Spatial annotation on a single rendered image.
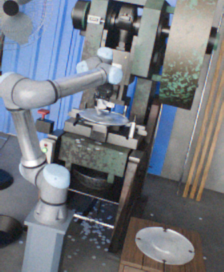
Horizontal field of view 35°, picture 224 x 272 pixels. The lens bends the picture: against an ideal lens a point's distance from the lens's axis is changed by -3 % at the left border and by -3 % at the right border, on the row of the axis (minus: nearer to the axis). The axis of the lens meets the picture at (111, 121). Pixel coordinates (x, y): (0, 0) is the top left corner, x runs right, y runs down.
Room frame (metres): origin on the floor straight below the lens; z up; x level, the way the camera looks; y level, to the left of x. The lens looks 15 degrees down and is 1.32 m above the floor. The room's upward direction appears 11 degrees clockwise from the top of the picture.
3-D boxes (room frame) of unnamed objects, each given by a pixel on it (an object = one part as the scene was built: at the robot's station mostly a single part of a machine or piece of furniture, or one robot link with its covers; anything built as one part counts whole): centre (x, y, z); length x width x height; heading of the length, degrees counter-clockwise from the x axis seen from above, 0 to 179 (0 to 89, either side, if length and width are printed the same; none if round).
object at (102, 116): (2.03, 0.05, 0.78); 0.29 x 0.29 x 0.01
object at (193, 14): (2.19, -0.33, 1.33); 1.03 x 0.28 x 0.82; 169
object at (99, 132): (1.99, 0.06, 0.72); 0.25 x 0.14 x 0.14; 169
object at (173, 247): (1.51, -0.37, 0.35); 0.29 x 0.29 x 0.01
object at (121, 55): (2.12, 0.03, 1.04); 0.17 x 0.15 x 0.30; 169
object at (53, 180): (1.42, 0.19, 0.62); 0.13 x 0.12 x 0.14; 50
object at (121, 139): (2.16, 0.02, 0.68); 0.45 x 0.30 x 0.06; 79
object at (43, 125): (1.99, 0.37, 0.62); 0.10 x 0.06 x 0.20; 79
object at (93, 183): (2.16, 0.02, 0.36); 0.34 x 0.34 x 0.10
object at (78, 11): (2.22, 0.26, 1.31); 0.22 x 0.12 x 0.22; 169
